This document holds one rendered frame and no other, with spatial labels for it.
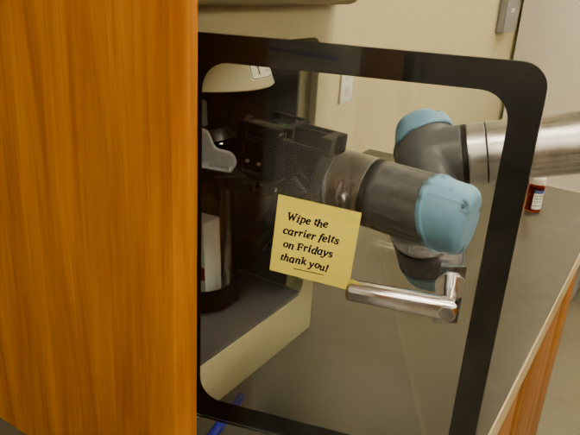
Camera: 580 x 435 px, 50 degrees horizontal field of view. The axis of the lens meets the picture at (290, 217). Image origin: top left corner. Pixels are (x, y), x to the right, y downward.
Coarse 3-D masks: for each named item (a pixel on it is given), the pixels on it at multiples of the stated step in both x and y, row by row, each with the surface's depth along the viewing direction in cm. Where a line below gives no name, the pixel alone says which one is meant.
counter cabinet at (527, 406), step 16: (576, 272) 169; (560, 304) 151; (560, 320) 164; (560, 336) 179; (544, 352) 145; (544, 368) 156; (528, 384) 131; (544, 384) 170; (528, 400) 141; (544, 400) 187; (512, 416) 119; (528, 416) 152; (512, 432) 127; (528, 432) 165
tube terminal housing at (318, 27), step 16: (208, 16) 58; (224, 16) 60; (240, 16) 62; (256, 16) 64; (272, 16) 67; (288, 16) 69; (304, 16) 72; (320, 16) 75; (224, 32) 61; (240, 32) 63; (256, 32) 65; (272, 32) 67; (288, 32) 70; (304, 32) 73; (320, 32) 76
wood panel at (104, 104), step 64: (0, 0) 51; (64, 0) 47; (128, 0) 43; (192, 0) 43; (0, 64) 53; (64, 64) 49; (128, 64) 45; (192, 64) 45; (0, 128) 56; (64, 128) 51; (128, 128) 47; (192, 128) 46; (0, 192) 59; (64, 192) 53; (128, 192) 49; (192, 192) 48; (0, 256) 62; (64, 256) 56; (128, 256) 51; (192, 256) 50; (0, 320) 65; (64, 320) 59; (128, 320) 53; (192, 320) 52; (0, 384) 70; (64, 384) 62; (128, 384) 56; (192, 384) 55
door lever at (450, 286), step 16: (448, 272) 52; (352, 288) 50; (368, 288) 50; (384, 288) 50; (400, 288) 50; (448, 288) 51; (464, 288) 52; (368, 304) 50; (384, 304) 50; (400, 304) 49; (416, 304) 49; (432, 304) 48; (448, 304) 48; (448, 320) 48
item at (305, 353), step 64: (256, 64) 51; (320, 64) 50; (384, 64) 48; (448, 64) 47; (512, 64) 45; (256, 128) 53; (320, 128) 52; (384, 128) 50; (448, 128) 48; (512, 128) 47; (256, 192) 55; (320, 192) 53; (384, 192) 52; (448, 192) 50; (512, 192) 49; (256, 256) 58; (384, 256) 54; (448, 256) 52; (512, 256) 50; (256, 320) 60; (320, 320) 58; (384, 320) 56; (256, 384) 63; (320, 384) 60; (384, 384) 58; (448, 384) 56
